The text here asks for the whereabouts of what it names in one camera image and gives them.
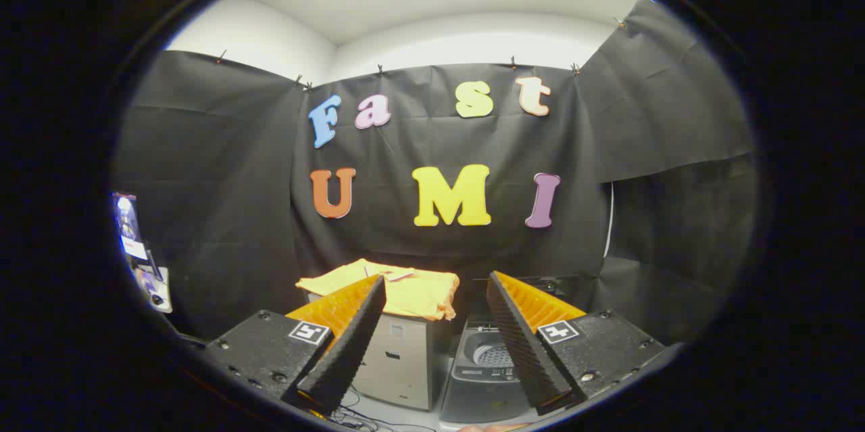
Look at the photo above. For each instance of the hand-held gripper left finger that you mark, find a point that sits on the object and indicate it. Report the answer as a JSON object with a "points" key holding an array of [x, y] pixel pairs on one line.
{"points": [[351, 344]]}

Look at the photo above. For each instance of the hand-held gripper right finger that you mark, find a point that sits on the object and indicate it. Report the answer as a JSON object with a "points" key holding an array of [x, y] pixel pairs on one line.
{"points": [[524, 351]]}

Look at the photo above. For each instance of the grey washing machine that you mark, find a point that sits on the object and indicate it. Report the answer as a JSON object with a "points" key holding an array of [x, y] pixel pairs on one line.
{"points": [[483, 378]]}

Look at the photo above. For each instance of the orange polo shirt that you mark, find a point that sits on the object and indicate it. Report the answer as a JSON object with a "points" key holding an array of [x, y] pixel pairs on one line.
{"points": [[419, 293]]}

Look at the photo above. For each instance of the grey cabinet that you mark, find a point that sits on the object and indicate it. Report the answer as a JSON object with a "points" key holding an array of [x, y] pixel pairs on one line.
{"points": [[399, 364]]}

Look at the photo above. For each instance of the black backdrop cloth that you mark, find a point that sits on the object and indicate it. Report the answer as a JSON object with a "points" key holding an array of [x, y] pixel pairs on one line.
{"points": [[236, 182]]}

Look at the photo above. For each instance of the dark screen device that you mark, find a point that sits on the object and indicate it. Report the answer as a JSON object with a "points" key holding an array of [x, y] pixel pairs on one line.
{"points": [[127, 222]]}

